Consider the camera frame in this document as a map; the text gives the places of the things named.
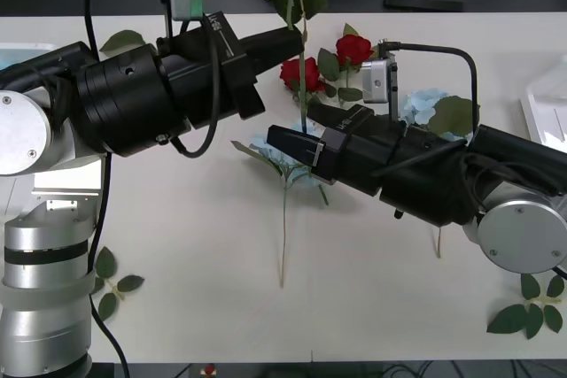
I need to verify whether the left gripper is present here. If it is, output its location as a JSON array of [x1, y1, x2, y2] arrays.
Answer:
[[156, 11, 307, 126]]

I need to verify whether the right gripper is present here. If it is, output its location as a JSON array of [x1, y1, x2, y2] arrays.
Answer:
[[267, 101, 408, 198]]

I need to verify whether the pale blue flower green stem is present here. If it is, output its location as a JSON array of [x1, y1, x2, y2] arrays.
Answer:
[[230, 120, 331, 289], [400, 88, 481, 259]]

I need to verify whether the single green leaf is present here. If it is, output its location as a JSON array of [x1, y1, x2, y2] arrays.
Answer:
[[99, 29, 147, 54]]

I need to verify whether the green leaf twig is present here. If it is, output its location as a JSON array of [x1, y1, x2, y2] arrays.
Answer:
[[485, 272, 566, 340], [90, 246, 146, 321]]

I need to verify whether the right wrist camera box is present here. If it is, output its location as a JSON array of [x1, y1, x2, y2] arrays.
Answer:
[[360, 56, 399, 105]]

